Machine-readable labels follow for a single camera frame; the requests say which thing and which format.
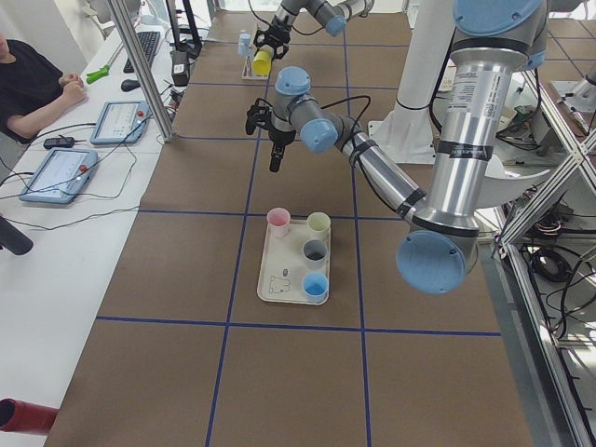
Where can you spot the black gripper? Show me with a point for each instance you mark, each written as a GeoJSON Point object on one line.
{"type": "Point", "coordinates": [282, 136]}
{"type": "Point", "coordinates": [274, 35]}

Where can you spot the yellow cup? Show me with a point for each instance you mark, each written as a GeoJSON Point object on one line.
{"type": "Point", "coordinates": [262, 62]}

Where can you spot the light blue cup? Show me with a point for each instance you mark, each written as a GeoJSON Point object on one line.
{"type": "Point", "coordinates": [243, 43]}

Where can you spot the pink cup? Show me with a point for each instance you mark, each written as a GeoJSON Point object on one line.
{"type": "Point", "coordinates": [278, 222]}

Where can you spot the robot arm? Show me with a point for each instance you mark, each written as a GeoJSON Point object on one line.
{"type": "Point", "coordinates": [332, 19]}
{"type": "Point", "coordinates": [492, 41]}

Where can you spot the pale green cup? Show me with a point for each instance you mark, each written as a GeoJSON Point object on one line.
{"type": "Point", "coordinates": [318, 225]}

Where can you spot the grey cup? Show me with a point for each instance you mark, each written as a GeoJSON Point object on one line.
{"type": "Point", "coordinates": [315, 253]}

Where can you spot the black power adapter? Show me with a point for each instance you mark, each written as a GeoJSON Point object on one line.
{"type": "Point", "coordinates": [180, 71]}

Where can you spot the black keyboard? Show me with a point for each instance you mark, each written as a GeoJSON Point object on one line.
{"type": "Point", "coordinates": [149, 41]}

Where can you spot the cream plastic tray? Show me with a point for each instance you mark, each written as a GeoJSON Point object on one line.
{"type": "Point", "coordinates": [283, 266]}

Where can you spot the black computer mouse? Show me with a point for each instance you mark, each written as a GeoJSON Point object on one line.
{"type": "Point", "coordinates": [129, 84]}

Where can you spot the far blue teach pendant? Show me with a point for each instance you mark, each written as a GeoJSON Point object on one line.
{"type": "Point", "coordinates": [120, 122]}

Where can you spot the blue teach pendant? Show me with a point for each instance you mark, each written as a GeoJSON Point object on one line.
{"type": "Point", "coordinates": [61, 176]}
{"type": "Point", "coordinates": [120, 122]}

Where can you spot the black handheld remote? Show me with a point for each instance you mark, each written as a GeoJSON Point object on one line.
{"type": "Point", "coordinates": [59, 142]}

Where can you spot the near blue teach pendant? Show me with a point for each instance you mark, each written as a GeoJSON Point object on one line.
{"type": "Point", "coordinates": [61, 176]}

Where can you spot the person in black shirt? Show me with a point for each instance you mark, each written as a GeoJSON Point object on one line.
{"type": "Point", "coordinates": [34, 92]}

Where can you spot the red cylinder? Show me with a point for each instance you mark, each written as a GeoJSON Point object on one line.
{"type": "Point", "coordinates": [26, 417]}

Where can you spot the white wire cup rack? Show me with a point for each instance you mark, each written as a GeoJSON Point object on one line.
{"type": "Point", "coordinates": [247, 73]}

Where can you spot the aluminium frame post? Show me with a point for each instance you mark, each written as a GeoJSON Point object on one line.
{"type": "Point", "coordinates": [142, 69]}

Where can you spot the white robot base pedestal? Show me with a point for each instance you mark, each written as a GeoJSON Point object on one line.
{"type": "Point", "coordinates": [405, 134]}

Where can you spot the green handled tool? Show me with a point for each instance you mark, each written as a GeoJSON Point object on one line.
{"type": "Point", "coordinates": [94, 76]}

